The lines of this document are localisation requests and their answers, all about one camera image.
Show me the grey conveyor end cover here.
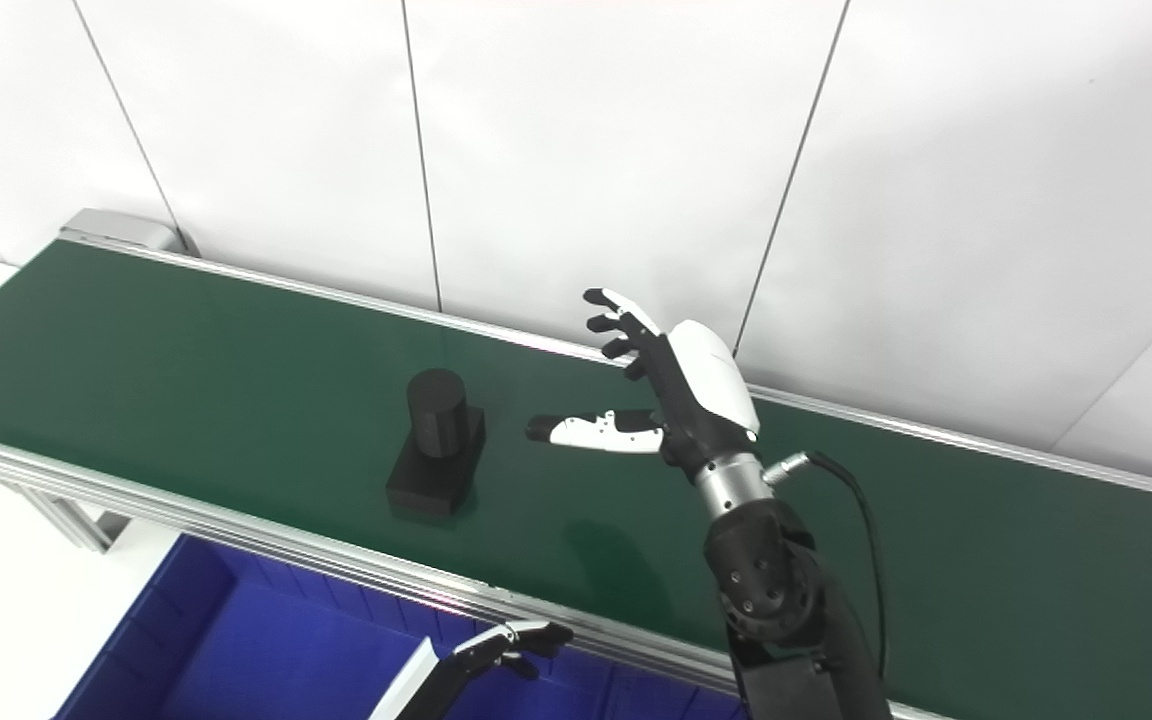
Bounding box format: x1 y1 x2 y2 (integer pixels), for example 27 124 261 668
61 208 199 259

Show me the green conveyor belt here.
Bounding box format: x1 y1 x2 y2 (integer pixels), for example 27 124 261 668
0 225 1152 720

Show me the black cylinder block part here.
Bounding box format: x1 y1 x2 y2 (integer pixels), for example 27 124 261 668
385 368 487 519

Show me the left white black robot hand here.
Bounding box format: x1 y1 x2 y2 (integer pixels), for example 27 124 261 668
368 620 574 720

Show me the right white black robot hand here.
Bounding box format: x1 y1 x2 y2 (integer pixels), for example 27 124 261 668
526 288 762 476

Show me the aluminium conveyor support leg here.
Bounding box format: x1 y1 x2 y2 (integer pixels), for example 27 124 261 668
0 480 127 553

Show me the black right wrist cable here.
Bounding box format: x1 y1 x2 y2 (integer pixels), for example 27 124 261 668
764 450 889 681

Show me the blue plastic bin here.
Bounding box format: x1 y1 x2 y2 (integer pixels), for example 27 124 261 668
54 533 747 720

